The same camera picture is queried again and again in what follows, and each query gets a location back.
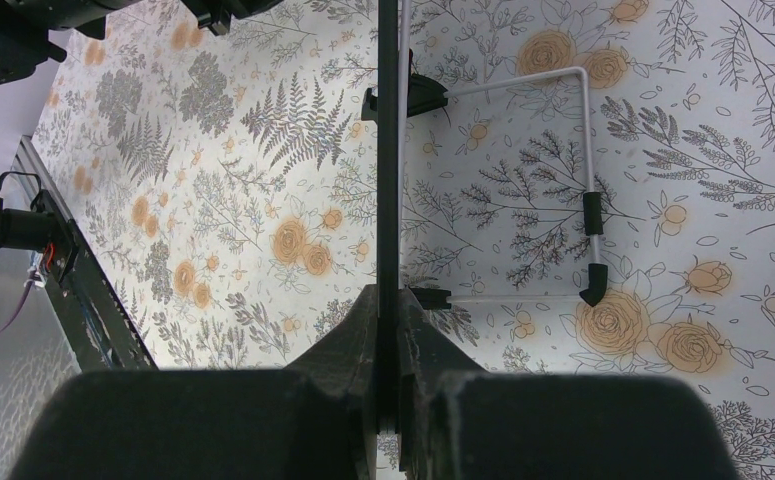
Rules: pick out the floral patterned table mat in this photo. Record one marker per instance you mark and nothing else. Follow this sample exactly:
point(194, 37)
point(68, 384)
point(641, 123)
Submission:
point(600, 196)

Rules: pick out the black framed whiteboard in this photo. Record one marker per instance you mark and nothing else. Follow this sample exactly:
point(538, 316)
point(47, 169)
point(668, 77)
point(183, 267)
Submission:
point(388, 106)

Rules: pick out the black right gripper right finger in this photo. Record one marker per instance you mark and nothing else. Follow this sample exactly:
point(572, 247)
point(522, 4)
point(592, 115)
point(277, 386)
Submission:
point(458, 421)

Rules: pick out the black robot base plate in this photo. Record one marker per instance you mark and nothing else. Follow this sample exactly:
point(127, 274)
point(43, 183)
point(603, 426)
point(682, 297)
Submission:
point(97, 326)

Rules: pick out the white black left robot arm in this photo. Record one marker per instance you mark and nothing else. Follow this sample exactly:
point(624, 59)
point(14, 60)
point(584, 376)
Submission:
point(25, 26)

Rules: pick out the aluminium rail frame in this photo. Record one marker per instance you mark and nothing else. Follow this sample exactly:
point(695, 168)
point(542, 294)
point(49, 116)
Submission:
point(35, 357)

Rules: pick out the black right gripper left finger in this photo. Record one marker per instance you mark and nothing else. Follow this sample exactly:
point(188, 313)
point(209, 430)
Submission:
point(313, 419)

